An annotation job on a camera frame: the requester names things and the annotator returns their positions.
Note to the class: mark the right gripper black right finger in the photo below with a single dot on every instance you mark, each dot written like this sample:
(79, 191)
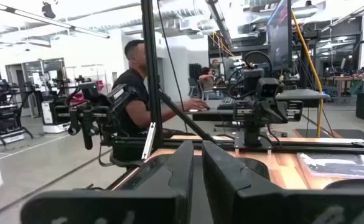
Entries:
(262, 205)

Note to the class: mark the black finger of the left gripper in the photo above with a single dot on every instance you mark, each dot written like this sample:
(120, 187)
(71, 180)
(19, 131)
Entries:
(264, 115)
(279, 115)

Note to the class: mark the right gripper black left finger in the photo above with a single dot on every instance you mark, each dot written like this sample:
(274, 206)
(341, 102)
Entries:
(156, 202)

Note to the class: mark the black round plate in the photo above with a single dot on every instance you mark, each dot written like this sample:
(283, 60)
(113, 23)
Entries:
(356, 185)

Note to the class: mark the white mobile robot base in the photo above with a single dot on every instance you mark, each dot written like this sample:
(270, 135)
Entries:
(54, 116)

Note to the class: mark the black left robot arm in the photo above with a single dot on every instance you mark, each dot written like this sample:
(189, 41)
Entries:
(252, 133)

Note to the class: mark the black rectangular tray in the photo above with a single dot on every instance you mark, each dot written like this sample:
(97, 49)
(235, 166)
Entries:
(256, 168)

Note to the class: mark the black keyboard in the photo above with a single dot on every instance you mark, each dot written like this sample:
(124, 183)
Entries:
(226, 103)

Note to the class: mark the black desk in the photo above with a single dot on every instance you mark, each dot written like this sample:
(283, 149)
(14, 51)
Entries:
(303, 95)

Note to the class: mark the wooden workbench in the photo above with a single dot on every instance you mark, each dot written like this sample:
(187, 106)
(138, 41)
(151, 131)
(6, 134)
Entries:
(340, 81)

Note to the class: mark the dark monitor screen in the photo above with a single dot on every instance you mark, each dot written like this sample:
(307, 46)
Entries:
(279, 37)

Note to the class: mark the black equipment rack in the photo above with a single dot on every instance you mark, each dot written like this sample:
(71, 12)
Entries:
(7, 115)

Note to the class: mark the long ceiling light strip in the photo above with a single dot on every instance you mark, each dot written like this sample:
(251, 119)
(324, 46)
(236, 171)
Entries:
(51, 21)

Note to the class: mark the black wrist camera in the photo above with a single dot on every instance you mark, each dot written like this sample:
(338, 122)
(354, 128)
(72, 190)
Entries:
(268, 88)

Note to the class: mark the silver metal bracket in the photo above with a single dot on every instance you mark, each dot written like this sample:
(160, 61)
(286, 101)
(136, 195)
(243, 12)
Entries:
(149, 140)

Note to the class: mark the black aluminium table frame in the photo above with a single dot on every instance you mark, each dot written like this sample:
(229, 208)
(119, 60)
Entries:
(152, 77)

